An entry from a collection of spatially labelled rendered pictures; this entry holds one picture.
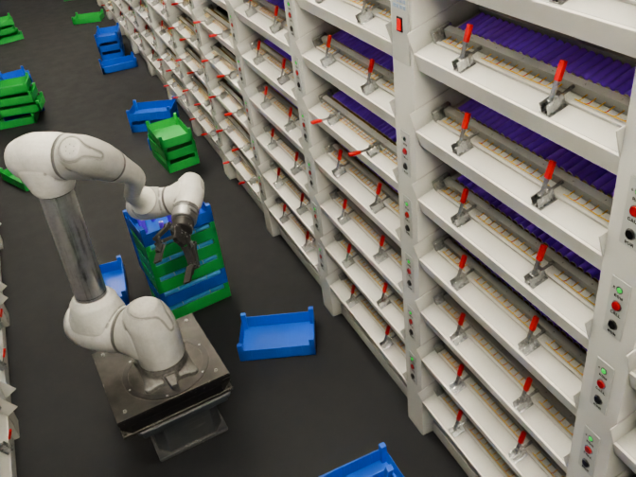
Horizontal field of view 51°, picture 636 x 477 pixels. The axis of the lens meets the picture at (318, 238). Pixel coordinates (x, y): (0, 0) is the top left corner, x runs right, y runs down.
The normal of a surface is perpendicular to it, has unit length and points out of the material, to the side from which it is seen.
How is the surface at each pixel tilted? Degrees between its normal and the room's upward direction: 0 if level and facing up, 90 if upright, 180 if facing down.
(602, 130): 18
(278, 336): 0
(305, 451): 0
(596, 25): 108
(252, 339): 0
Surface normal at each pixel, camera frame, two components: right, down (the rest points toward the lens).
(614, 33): -0.83, 0.55
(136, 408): -0.12, -0.83
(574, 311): -0.38, -0.68
